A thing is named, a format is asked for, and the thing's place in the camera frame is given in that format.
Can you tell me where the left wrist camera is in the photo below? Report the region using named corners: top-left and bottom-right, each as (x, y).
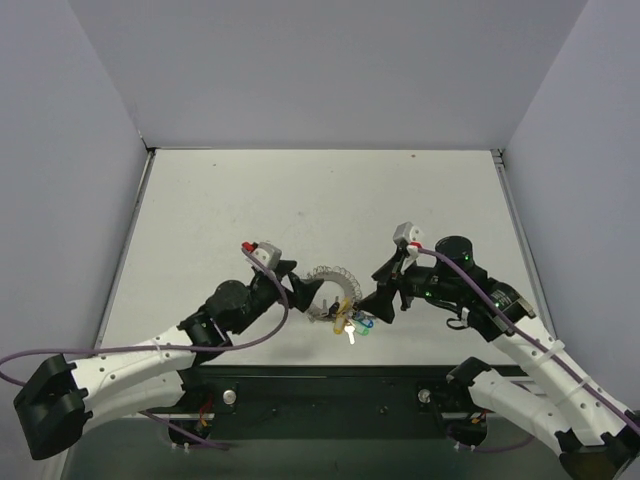
top-left (241, 242), bottom-right (282, 271)

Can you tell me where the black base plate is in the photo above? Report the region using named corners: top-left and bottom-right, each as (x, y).
top-left (139, 364), bottom-right (509, 441)

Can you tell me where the yellow key tag right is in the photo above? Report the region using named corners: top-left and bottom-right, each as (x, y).
top-left (337, 297), bottom-right (351, 314)

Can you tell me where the yellow key tag left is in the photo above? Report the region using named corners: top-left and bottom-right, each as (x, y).
top-left (333, 313), bottom-right (346, 335)

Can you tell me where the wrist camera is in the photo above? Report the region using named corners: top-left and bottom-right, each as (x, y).
top-left (393, 222), bottom-right (423, 257)
top-left (241, 242), bottom-right (282, 271)

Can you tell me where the silver key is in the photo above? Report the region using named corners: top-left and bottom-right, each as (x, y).
top-left (344, 323), bottom-right (356, 345)

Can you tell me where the yellow key tag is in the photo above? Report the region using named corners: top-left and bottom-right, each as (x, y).
top-left (333, 313), bottom-right (346, 335)
top-left (337, 297), bottom-right (351, 314)

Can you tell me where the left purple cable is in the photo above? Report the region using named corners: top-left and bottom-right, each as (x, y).
top-left (0, 252), bottom-right (291, 451)

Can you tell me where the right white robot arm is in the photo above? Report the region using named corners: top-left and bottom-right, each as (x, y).
top-left (356, 236), bottom-right (639, 479)

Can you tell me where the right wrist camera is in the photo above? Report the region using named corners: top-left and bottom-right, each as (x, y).
top-left (393, 222), bottom-right (423, 257)

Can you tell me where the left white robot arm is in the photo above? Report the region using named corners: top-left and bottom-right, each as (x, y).
top-left (13, 260), bottom-right (323, 460)

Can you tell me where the blue key tag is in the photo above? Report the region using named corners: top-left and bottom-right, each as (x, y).
top-left (354, 312), bottom-right (375, 328)

